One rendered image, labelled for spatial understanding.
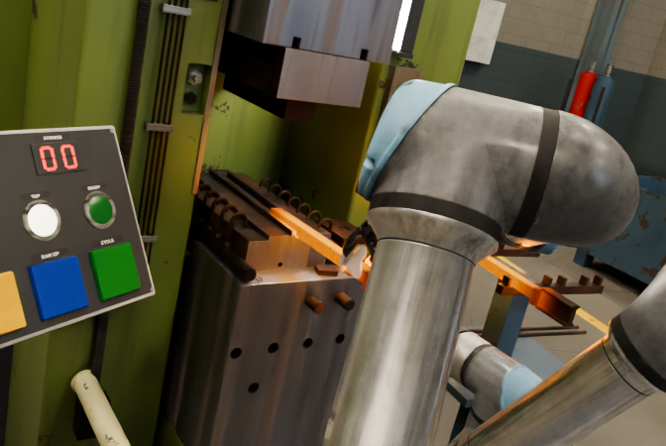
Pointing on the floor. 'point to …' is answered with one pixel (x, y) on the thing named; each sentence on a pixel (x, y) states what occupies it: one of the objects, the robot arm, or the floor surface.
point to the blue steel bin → (636, 237)
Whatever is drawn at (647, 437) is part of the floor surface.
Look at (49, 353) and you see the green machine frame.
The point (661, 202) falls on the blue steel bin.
